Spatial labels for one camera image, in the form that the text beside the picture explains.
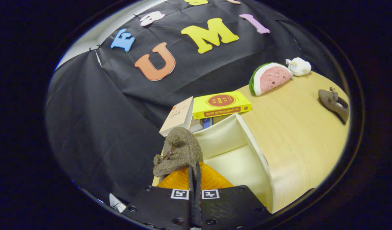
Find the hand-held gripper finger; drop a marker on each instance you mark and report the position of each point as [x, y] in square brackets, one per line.
[198, 183]
[191, 183]

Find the brown fuzzy shoe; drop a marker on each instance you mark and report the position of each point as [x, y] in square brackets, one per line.
[183, 150]
[330, 102]

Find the cream storage box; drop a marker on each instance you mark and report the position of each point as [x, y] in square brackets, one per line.
[234, 159]

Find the blue book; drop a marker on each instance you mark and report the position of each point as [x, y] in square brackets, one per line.
[207, 122]

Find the beige book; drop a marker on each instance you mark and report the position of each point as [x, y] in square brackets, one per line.
[178, 116]

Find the white paper sheet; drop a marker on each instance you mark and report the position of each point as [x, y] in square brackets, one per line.
[117, 204]

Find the yellow book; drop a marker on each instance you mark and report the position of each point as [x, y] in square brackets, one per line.
[239, 103]

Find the watermelon slice plush toy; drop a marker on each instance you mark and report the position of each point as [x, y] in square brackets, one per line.
[272, 78]

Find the white plush toy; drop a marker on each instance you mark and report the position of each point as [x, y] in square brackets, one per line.
[301, 67]

